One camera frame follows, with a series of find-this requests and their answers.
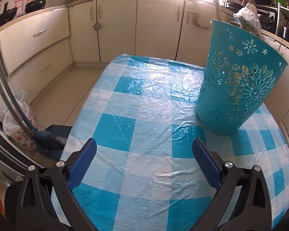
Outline blue white checkered tablecloth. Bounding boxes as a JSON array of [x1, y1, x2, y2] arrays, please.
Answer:
[[49, 54, 289, 231]]

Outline white hanging plastic bin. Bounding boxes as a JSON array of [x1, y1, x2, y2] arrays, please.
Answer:
[[187, 3, 213, 29]]

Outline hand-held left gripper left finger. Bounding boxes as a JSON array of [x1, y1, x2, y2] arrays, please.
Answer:
[[16, 138, 98, 231]]

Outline teal perforated plastic basket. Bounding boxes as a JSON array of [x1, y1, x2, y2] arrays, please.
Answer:
[[195, 19, 289, 136]]

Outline cream kitchen cabinets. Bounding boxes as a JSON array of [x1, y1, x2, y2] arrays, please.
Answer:
[[0, 0, 289, 164]]

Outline black wok with handle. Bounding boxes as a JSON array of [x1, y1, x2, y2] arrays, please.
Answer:
[[24, 0, 61, 14]]

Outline black toaster oven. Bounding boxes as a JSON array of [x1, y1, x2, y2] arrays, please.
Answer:
[[256, 7, 280, 35]]

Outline plastic bag with greens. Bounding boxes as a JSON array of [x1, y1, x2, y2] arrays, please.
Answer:
[[232, 3, 262, 38]]

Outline black frying pan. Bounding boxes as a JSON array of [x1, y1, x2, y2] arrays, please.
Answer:
[[0, 2, 18, 28]]

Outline floral trash bin with bag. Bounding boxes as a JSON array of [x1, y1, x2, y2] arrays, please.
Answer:
[[2, 90, 39, 153]]

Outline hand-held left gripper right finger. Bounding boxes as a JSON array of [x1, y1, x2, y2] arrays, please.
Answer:
[[191, 138, 272, 231]]

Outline blue dustpan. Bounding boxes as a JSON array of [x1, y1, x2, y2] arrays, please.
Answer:
[[37, 124, 73, 160]]

